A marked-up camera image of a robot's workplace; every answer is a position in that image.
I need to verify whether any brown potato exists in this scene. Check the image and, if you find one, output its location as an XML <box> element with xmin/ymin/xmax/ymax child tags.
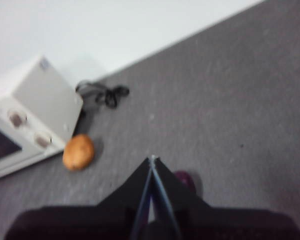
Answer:
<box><xmin>62</xmin><ymin>133</ymin><xmax>95</xmax><ymax>172</ymax></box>

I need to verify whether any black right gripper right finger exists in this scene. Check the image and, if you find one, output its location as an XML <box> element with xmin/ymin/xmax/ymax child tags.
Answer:
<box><xmin>154</xmin><ymin>156</ymin><xmax>300</xmax><ymax>240</ymax></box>

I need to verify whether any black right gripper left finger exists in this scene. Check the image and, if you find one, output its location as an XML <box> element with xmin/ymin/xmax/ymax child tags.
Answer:
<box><xmin>3</xmin><ymin>156</ymin><xmax>153</xmax><ymax>240</ymax></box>

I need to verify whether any glass oven door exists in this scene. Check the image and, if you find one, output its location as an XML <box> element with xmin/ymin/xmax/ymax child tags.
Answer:
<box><xmin>0</xmin><ymin>119</ymin><xmax>45</xmax><ymax>182</ymax></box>

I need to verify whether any round oven knob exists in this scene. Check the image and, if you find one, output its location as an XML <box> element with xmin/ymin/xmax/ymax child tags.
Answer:
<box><xmin>33</xmin><ymin>131</ymin><xmax>53</xmax><ymax>149</ymax></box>
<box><xmin>6</xmin><ymin>108</ymin><xmax>28</xmax><ymax>128</ymax></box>

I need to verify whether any purple sweet potato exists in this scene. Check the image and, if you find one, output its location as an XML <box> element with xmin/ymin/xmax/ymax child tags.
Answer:
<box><xmin>173</xmin><ymin>170</ymin><xmax>197</xmax><ymax>198</ymax></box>

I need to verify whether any black power cable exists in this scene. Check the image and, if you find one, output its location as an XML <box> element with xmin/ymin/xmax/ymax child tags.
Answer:
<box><xmin>75</xmin><ymin>79</ymin><xmax>130</xmax><ymax>110</ymax></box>

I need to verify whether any white toaster oven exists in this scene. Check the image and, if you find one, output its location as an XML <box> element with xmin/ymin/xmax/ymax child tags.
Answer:
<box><xmin>0</xmin><ymin>55</ymin><xmax>85</xmax><ymax>183</ymax></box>

